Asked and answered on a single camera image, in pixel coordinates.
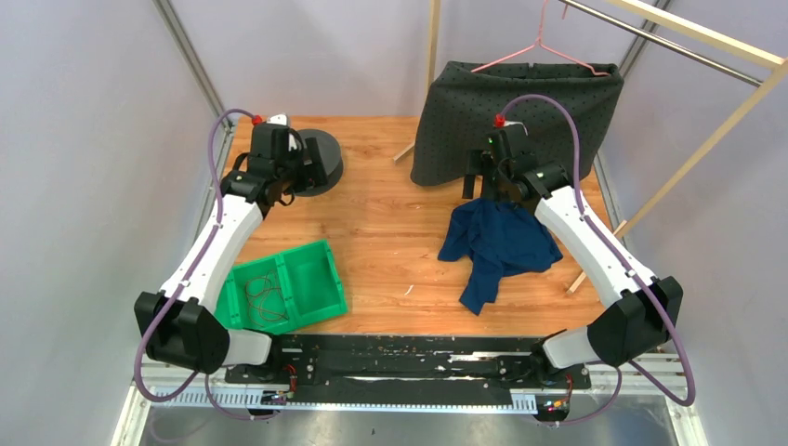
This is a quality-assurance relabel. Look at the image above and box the dark grey cable spool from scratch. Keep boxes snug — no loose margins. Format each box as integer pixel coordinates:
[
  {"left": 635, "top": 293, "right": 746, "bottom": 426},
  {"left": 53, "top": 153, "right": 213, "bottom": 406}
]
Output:
[{"left": 294, "top": 129, "right": 344, "bottom": 197}]

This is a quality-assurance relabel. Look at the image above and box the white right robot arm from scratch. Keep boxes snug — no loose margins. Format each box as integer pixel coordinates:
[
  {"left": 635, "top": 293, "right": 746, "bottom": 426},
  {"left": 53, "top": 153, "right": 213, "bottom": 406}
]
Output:
[{"left": 463, "top": 125, "right": 683, "bottom": 387}]

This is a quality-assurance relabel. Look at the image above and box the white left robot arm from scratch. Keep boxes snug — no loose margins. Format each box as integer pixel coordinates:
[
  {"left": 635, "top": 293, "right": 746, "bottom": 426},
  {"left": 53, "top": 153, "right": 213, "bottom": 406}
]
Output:
[{"left": 134, "top": 123, "right": 344, "bottom": 383}]

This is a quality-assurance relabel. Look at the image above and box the navy blue shirt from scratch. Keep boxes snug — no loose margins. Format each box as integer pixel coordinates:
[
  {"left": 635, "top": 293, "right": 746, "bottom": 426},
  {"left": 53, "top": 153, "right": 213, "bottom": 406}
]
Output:
[{"left": 437, "top": 198, "right": 563, "bottom": 315}]

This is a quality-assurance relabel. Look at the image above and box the green plastic divided bin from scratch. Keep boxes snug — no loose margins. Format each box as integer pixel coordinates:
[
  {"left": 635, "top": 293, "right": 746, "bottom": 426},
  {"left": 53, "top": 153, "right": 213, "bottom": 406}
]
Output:
[{"left": 215, "top": 240, "right": 348, "bottom": 335}]

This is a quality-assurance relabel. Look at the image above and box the metal rack rod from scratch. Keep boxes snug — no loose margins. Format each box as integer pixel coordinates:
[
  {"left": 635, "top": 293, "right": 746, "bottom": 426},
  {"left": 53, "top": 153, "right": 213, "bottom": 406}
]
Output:
[{"left": 560, "top": 0, "right": 763, "bottom": 87}]

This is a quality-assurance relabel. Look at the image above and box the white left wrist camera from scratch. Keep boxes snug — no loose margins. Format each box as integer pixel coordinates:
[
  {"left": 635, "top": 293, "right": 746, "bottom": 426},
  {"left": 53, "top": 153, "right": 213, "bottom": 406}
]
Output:
[{"left": 266, "top": 113, "right": 291, "bottom": 127}]

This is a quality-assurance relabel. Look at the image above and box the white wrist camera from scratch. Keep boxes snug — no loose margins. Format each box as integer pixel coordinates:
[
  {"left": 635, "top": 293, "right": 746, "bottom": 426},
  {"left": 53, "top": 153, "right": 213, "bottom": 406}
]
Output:
[
  {"left": 266, "top": 113, "right": 291, "bottom": 127},
  {"left": 495, "top": 120, "right": 529, "bottom": 136}
]

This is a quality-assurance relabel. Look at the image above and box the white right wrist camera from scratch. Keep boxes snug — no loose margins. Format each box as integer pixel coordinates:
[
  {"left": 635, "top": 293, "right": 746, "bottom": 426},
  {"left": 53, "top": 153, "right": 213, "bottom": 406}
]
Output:
[{"left": 495, "top": 120, "right": 529, "bottom": 136}]

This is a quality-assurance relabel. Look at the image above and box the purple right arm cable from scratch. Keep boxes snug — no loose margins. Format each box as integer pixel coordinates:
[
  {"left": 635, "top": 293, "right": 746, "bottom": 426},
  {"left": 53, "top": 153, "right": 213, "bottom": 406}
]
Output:
[{"left": 499, "top": 94, "right": 697, "bottom": 427}]

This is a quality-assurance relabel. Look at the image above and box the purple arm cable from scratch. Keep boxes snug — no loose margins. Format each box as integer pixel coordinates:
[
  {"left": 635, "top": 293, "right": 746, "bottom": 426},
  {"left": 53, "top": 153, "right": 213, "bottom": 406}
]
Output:
[
  {"left": 499, "top": 94, "right": 697, "bottom": 427},
  {"left": 133, "top": 109, "right": 282, "bottom": 423}
]

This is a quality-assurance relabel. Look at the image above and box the pink wire hanger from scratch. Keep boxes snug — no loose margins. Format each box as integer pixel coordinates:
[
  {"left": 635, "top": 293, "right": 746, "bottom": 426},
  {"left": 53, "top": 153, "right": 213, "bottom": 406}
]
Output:
[{"left": 470, "top": 0, "right": 611, "bottom": 77}]

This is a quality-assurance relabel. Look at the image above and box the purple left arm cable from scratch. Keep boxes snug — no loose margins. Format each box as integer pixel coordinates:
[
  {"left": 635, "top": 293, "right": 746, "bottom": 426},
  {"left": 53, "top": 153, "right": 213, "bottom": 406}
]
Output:
[{"left": 133, "top": 109, "right": 282, "bottom": 423}]

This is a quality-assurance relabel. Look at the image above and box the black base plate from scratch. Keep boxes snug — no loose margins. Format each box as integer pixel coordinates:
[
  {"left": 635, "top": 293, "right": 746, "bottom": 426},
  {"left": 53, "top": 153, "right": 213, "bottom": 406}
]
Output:
[{"left": 224, "top": 334, "right": 591, "bottom": 408}]

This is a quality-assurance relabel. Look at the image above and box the wooden clothes rack frame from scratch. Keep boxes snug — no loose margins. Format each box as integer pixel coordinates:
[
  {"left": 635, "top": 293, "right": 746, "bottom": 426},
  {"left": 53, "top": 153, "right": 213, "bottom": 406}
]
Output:
[{"left": 393, "top": 0, "right": 788, "bottom": 295}]

